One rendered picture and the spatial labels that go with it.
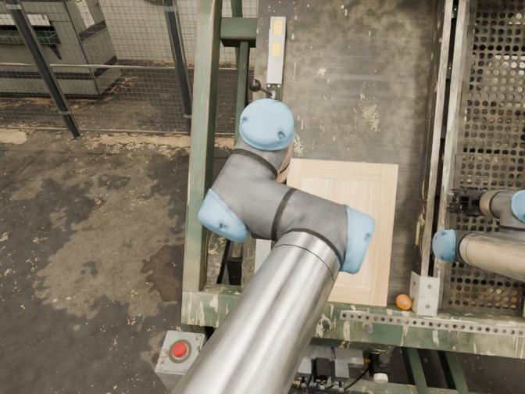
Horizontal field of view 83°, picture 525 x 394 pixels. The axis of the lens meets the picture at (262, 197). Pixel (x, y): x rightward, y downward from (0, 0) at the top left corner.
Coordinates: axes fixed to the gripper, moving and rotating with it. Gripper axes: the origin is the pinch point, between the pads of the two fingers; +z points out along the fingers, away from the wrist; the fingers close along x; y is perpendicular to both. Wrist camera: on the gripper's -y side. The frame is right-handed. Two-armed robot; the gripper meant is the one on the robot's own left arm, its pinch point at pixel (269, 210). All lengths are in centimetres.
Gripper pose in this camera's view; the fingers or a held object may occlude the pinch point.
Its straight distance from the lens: 72.0
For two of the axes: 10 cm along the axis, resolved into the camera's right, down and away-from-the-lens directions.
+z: 0.3, 3.4, 9.4
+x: -10.0, -0.6, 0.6
